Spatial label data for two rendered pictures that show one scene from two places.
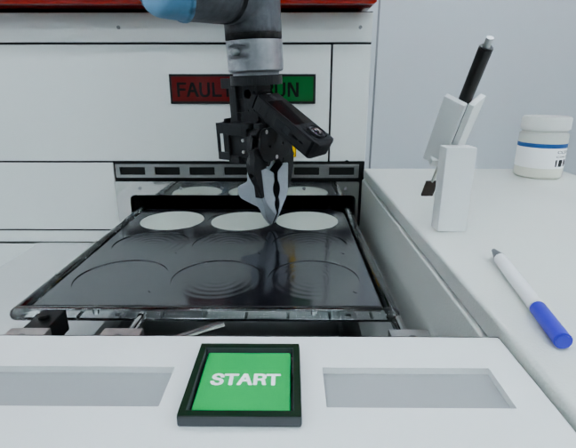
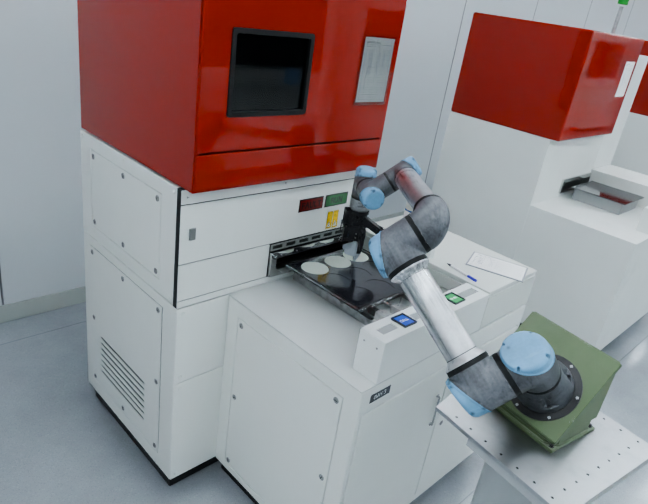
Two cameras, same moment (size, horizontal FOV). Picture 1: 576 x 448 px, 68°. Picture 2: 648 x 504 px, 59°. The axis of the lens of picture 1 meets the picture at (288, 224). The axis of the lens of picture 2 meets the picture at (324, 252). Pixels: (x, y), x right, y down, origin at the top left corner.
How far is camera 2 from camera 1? 179 cm
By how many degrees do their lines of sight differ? 45
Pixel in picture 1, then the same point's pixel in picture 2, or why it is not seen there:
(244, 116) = (353, 224)
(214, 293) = (387, 290)
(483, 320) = (460, 280)
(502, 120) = not seen: hidden behind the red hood
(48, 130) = (247, 234)
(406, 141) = not seen: hidden behind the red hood
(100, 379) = not seen: hidden behind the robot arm
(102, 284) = (358, 297)
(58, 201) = (242, 269)
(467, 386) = (470, 290)
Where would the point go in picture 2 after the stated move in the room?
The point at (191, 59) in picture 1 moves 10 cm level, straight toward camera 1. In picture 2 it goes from (308, 192) to (332, 200)
